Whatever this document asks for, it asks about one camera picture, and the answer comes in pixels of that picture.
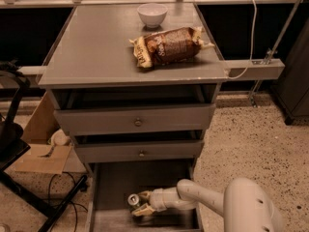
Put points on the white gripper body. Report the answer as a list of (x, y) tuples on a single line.
[(158, 198)]

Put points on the green soda can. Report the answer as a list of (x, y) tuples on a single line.
[(134, 201)]

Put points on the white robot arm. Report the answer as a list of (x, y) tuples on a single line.
[(244, 205)]

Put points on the bottom grey open drawer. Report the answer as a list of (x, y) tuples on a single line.
[(114, 182)]

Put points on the middle grey drawer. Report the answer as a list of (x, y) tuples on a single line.
[(158, 150)]

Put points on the top grey drawer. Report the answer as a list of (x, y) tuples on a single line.
[(116, 120)]

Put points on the grey drawer cabinet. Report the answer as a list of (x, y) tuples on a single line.
[(94, 67)]

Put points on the cardboard box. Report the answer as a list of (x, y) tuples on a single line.
[(49, 147)]

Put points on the brown chip bag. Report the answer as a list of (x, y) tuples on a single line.
[(166, 47)]

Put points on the dark cabinet at right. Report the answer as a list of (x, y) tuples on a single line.
[(292, 87)]

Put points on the black chair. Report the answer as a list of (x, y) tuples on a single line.
[(12, 147)]

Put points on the white ceramic bowl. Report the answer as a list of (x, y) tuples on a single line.
[(152, 14)]

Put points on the metal support rod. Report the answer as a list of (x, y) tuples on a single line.
[(272, 51)]

